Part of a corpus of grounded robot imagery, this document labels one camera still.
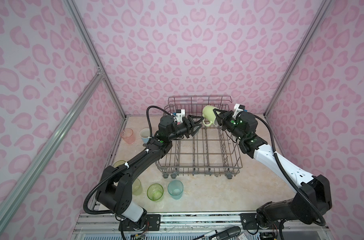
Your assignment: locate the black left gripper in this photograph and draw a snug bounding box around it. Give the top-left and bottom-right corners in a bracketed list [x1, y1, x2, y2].
[167, 115, 203, 143]

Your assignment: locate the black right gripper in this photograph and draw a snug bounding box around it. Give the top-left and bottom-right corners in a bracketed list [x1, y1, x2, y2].
[212, 108, 247, 141]

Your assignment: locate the cream green-handled mug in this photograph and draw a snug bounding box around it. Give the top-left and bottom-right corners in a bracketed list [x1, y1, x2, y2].
[202, 105, 218, 127]

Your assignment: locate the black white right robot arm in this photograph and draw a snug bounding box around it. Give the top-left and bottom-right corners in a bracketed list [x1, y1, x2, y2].
[213, 109, 332, 228]

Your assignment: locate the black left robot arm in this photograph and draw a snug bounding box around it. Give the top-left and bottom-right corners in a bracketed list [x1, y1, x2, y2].
[83, 113, 204, 229]

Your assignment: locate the teal plastic cup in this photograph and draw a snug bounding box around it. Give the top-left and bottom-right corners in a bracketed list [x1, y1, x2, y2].
[168, 180, 184, 200]

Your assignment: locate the transparent pink cup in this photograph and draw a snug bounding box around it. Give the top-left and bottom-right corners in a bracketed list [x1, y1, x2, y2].
[120, 128, 136, 145]

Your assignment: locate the green transparent glass cup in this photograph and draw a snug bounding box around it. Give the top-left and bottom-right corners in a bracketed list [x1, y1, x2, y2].
[147, 184, 164, 201]

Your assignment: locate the pale green cup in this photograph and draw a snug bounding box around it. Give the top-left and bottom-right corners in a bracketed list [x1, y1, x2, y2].
[113, 160, 126, 168]

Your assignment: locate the light green textured cup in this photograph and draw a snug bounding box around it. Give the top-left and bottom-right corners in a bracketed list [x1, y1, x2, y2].
[132, 178, 143, 196]

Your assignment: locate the black marker pen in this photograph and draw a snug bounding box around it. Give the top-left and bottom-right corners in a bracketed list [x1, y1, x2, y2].
[194, 226, 241, 240]

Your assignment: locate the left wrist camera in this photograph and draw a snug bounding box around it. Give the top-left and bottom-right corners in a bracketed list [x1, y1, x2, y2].
[172, 109, 186, 122]

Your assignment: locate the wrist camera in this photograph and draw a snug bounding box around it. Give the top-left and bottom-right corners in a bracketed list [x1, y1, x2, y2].
[233, 104, 247, 119]
[172, 109, 186, 122]

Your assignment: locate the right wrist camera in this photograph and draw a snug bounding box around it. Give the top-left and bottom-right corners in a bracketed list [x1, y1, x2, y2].
[233, 104, 247, 119]

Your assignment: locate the grey wire dish rack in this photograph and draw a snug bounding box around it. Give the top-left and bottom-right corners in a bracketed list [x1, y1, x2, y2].
[156, 95, 243, 179]

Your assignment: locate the blue handled white mug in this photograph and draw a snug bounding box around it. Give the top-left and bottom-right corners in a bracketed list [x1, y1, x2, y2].
[140, 128, 151, 144]

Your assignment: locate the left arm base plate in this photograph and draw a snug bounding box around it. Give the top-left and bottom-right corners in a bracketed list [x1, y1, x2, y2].
[119, 214, 161, 232]

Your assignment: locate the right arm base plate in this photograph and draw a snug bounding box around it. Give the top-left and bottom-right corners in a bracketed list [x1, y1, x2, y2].
[240, 213, 281, 232]

